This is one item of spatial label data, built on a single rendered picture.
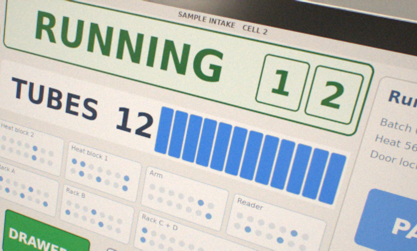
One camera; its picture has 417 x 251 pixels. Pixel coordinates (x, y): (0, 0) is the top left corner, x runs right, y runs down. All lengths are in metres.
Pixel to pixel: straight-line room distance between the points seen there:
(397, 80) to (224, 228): 0.17
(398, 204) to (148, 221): 0.19
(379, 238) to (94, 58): 0.25
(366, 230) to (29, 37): 0.31
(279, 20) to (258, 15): 0.02
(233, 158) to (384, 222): 0.11
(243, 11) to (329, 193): 0.14
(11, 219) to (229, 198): 0.22
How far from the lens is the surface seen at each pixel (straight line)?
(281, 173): 0.32
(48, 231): 0.43
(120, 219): 0.38
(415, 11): 1.17
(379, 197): 0.32
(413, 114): 0.31
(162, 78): 0.33
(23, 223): 0.44
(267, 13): 0.31
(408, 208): 0.33
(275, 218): 0.33
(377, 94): 0.31
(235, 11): 0.31
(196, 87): 0.32
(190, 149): 0.33
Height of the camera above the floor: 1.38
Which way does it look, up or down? 52 degrees down
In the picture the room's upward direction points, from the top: 5 degrees counter-clockwise
